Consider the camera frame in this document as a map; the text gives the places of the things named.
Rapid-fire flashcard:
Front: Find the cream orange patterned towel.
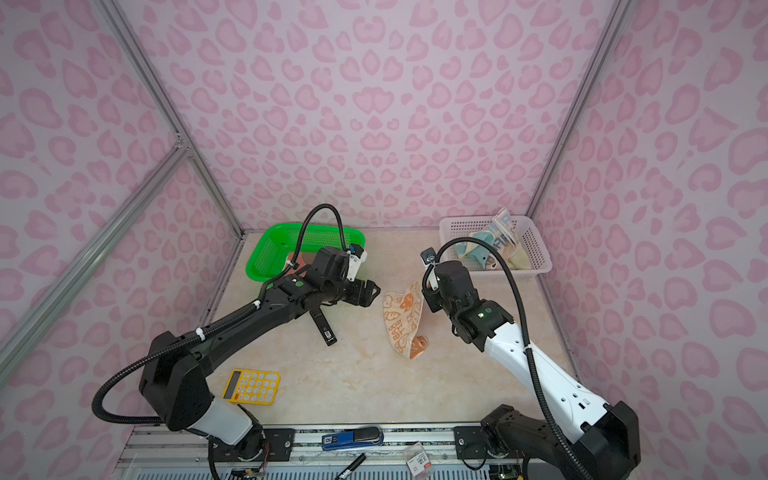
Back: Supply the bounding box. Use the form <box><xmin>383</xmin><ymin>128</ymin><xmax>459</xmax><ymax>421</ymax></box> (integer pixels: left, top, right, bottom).
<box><xmin>383</xmin><ymin>281</ymin><xmax>428</xmax><ymax>360</ymax></box>

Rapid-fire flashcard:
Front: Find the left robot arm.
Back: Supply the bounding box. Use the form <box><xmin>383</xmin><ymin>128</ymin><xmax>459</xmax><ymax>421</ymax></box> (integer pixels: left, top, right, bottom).
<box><xmin>139</xmin><ymin>270</ymin><xmax>381</xmax><ymax>459</ymax></box>

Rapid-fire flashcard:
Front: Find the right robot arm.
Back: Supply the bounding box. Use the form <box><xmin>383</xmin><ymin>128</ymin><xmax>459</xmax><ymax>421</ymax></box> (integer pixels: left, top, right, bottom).
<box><xmin>423</xmin><ymin>285</ymin><xmax>641</xmax><ymax>479</ymax></box>

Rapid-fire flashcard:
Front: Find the black marker device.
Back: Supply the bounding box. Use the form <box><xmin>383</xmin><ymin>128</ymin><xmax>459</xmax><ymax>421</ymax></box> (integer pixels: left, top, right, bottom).
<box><xmin>310</xmin><ymin>308</ymin><xmax>337</xmax><ymax>346</ymax></box>

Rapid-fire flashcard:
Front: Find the white blue lettered towel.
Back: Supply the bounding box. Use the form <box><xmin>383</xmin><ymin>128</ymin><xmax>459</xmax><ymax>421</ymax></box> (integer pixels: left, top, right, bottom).
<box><xmin>477</xmin><ymin>208</ymin><xmax>523</xmax><ymax>269</ymax></box>

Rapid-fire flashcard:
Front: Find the green plastic basket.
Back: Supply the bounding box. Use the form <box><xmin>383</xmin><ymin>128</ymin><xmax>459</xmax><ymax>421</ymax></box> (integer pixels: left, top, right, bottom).
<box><xmin>245</xmin><ymin>223</ymin><xmax>341</xmax><ymax>282</ymax></box>

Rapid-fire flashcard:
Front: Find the yellow calculator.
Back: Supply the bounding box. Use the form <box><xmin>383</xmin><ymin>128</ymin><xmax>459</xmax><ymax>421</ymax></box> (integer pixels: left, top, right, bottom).
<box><xmin>222</xmin><ymin>369</ymin><xmax>281</xmax><ymax>406</ymax></box>

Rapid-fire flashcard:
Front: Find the blue stapler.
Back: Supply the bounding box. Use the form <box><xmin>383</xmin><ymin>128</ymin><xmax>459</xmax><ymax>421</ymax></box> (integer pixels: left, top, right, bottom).
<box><xmin>321</xmin><ymin>426</ymin><xmax>384</xmax><ymax>451</ymax></box>

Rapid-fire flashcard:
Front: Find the small plastic bag red label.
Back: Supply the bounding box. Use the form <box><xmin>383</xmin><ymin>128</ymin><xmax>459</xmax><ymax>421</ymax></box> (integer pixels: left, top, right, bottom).
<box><xmin>403</xmin><ymin>442</ymin><xmax>432</xmax><ymax>480</ymax></box>

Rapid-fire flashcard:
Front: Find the black pen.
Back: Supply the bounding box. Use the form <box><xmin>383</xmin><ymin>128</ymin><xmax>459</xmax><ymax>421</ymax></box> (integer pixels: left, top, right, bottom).
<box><xmin>335</xmin><ymin>453</ymin><xmax>367</xmax><ymax>480</ymax></box>

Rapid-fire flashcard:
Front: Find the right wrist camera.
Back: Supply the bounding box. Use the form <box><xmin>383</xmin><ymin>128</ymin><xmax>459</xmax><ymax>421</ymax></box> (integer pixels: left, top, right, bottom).
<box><xmin>420</xmin><ymin>248</ymin><xmax>475</xmax><ymax>299</ymax></box>

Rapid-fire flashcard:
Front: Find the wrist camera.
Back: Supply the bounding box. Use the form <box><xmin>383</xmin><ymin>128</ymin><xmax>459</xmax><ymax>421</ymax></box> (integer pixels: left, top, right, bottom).
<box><xmin>346</xmin><ymin>243</ymin><xmax>367</xmax><ymax>282</ymax></box>
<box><xmin>420</xmin><ymin>248</ymin><xmax>475</xmax><ymax>299</ymax></box>

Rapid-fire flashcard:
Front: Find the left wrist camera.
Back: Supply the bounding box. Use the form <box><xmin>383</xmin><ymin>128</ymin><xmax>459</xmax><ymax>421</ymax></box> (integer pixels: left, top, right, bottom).
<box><xmin>346</xmin><ymin>243</ymin><xmax>367</xmax><ymax>282</ymax></box>

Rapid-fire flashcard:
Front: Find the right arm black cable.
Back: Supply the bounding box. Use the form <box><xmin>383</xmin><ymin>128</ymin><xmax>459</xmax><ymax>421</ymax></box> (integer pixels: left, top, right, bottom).
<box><xmin>422</xmin><ymin>236</ymin><xmax>595</xmax><ymax>480</ymax></box>

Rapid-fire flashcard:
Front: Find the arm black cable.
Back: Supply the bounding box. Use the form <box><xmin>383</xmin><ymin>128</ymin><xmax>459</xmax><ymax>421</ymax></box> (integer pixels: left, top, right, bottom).
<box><xmin>422</xmin><ymin>236</ymin><xmax>595</xmax><ymax>480</ymax></box>
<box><xmin>91</xmin><ymin>203</ymin><xmax>352</xmax><ymax>480</ymax></box>

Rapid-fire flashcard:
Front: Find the aluminium frame rail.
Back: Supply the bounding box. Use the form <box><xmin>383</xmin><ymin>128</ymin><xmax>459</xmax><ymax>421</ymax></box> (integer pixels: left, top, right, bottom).
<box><xmin>1</xmin><ymin>1</ymin><xmax>245</xmax><ymax>384</ymax></box>

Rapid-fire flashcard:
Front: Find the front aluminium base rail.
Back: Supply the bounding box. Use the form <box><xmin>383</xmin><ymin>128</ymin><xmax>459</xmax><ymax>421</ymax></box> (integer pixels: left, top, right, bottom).
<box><xmin>110</xmin><ymin>419</ymin><xmax>631</xmax><ymax>480</ymax></box>

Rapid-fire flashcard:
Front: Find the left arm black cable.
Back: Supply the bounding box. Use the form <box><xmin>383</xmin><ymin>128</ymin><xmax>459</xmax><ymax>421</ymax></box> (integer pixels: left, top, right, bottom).
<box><xmin>91</xmin><ymin>203</ymin><xmax>352</xmax><ymax>480</ymax></box>

